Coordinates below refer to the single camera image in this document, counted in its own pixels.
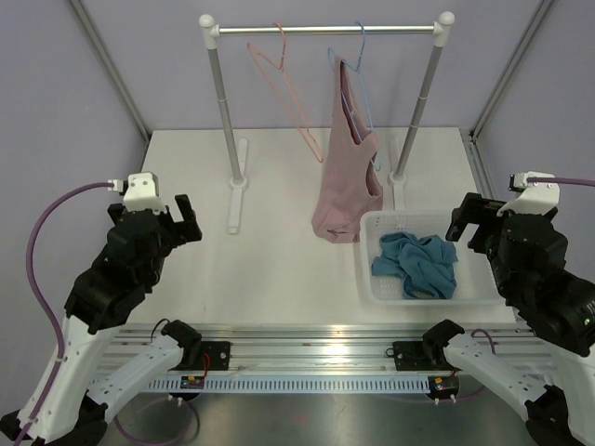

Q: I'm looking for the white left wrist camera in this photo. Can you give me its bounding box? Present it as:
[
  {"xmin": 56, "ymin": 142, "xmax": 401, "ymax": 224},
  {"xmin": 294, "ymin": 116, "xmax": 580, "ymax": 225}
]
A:
[{"xmin": 107, "ymin": 172, "xmax": 166, "ymax": 215}]

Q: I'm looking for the light blue wire hanger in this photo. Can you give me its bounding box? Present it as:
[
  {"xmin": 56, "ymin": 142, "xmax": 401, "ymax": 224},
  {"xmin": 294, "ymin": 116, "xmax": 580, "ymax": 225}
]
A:
[{"xmin": 326, "ymin": 20, "xmax": 383, "ymax": 173}]

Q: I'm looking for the teal tank top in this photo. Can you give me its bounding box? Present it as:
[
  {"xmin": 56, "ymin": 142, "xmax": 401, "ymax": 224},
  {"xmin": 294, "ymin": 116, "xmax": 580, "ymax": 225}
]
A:
[{"xmin": 370, "ymin": 232, "xmax": 458, "ymax": 300}]

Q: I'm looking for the aluminium frame post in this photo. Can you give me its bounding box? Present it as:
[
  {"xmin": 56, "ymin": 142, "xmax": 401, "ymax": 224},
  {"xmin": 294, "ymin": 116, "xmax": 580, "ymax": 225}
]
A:
[
  {"xmin": 65, "ymin": 0, "xmax": 152, "ymax": 144},
  {"xmin": 469, "ymin": 0, "xmax": 559, "ymax": 140}
]

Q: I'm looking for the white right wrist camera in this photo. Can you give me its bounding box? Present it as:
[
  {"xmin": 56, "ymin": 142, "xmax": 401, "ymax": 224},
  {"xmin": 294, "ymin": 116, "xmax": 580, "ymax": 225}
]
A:
[{"xmin": 496, "ymin": 171, "xmax": 560, "ymax": 216}]

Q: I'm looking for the white and silver clothes rack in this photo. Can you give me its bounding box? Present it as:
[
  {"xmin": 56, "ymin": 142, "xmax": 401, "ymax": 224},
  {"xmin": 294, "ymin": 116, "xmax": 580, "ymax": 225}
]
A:
[{"xmin": 199, "ymin": 11, "xmax": 456, "ymax": 235}]

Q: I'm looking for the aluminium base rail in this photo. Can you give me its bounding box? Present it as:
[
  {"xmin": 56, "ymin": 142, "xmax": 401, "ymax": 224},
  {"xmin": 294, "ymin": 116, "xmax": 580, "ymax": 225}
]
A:
[{"xmin": 92, "ymin": 324, "xmax": 560, "ymax": 394}]

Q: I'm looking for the coral pink wire hanger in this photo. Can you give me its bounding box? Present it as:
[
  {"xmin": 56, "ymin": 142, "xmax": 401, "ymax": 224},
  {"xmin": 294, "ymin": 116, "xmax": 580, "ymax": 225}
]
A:
[{"xmin": 246, "ymin": 22, "xmax": 324, "ymax": 164}]

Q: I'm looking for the pink tank top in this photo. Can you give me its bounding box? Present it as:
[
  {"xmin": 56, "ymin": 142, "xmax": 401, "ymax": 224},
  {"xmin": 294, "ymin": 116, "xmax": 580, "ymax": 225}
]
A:
[{"xmin": 311, "ymin": 57, "xmax": 384, "ymax": 243}]

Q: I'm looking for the white plastic mesh basket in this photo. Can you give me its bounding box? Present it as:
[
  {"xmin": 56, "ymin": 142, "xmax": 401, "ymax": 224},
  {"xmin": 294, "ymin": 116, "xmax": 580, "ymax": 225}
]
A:
[{"xmin": 359, "ymin": 210, "xmax": 501, "ymax": 308}]

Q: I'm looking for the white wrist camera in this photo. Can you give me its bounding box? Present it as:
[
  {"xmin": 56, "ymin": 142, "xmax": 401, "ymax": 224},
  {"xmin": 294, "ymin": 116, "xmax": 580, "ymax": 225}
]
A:
[
  {"xmin": 107, "ymin": 172, "xmax": 166, "ymax": 215},
  {"xmin": 496, "ymin": 171, "xmax": 560, "ymax": 216}
]

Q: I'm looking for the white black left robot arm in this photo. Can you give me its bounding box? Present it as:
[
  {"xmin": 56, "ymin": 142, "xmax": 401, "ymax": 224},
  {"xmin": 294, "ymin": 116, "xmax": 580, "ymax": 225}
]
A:
[{"xmin": 1, "ymin": 194, "xmax": 202, "ymax": 445}]

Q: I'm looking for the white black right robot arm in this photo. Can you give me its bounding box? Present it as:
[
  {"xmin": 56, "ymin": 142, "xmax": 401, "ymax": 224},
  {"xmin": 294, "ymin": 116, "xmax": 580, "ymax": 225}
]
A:
[{"xmin": 421, "ymin": 192, "xmax": 594, "ymax": 445}]

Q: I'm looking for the aluminium frame post right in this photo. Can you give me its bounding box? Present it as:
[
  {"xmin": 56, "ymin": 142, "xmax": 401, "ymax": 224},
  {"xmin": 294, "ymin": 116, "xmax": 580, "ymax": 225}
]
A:
[{"xmin": 469, "ymin": 0, "xmax": 559, "ymax": 140}]

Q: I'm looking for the aluminium frame post left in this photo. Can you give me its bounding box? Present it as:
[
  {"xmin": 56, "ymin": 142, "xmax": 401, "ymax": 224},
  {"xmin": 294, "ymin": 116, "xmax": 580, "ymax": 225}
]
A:
[{"xmin": 65, "ymin": 0, "xmax": 152, "ymax": 144}]

